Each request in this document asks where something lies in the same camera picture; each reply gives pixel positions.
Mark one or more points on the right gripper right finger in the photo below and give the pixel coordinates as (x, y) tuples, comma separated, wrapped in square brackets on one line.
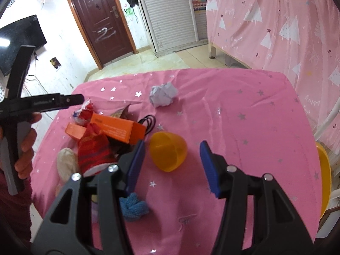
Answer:
[(277, 228)]

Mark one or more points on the blue knitted sock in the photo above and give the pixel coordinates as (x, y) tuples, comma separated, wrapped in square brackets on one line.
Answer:
[(133, 208)]

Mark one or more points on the black wall television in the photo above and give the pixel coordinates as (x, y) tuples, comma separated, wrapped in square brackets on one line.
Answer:
[(26, 31)]

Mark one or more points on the orange plastic cup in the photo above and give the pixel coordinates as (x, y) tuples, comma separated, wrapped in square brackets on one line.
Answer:
[(167, 150)]

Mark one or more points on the pink tree-print curtain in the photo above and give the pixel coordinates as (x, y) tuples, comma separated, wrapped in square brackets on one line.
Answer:
[(299, 38)]

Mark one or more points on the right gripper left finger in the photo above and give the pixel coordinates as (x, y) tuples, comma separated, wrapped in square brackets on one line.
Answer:
[(67, 225)]

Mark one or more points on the red sleeve forearm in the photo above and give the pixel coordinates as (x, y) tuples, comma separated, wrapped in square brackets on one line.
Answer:
[(16, 210)]

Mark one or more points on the white louvered wardrobe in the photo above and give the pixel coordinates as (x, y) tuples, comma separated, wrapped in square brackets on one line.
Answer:
[(173, 25)]

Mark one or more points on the small orange box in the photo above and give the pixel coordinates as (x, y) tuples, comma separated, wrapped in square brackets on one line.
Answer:
[(75, 131)]

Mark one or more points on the purple and peach sock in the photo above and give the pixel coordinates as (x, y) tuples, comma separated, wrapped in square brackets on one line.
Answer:
[(93, 207)]

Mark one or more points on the white paper ball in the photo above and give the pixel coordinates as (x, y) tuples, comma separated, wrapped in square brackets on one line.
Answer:
[(163, 95)]

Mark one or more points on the pink starry tablecloth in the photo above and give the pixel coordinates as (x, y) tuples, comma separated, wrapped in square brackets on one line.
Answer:
[(239, 114)]

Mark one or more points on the yellow trash bin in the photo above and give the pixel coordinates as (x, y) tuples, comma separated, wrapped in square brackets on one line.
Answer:
[(326, 177)]

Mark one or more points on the person's left hand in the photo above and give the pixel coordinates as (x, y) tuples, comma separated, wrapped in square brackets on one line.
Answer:
[(23, 166)]

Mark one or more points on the dark red door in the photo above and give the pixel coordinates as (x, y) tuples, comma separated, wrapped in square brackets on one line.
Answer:
[(104, 29)]

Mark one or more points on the red striped sock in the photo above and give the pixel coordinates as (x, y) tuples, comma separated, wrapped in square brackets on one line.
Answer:
[(94, 150)]

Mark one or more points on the white metal chair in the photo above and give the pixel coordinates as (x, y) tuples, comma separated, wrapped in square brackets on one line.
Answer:
[(330, 118)]

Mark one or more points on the long orange box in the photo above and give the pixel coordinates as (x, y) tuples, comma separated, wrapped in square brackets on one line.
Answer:
[(126, 131)]

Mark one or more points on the red snack wrapper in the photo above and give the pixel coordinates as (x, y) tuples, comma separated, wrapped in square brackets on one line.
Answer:
[(83, 115)]

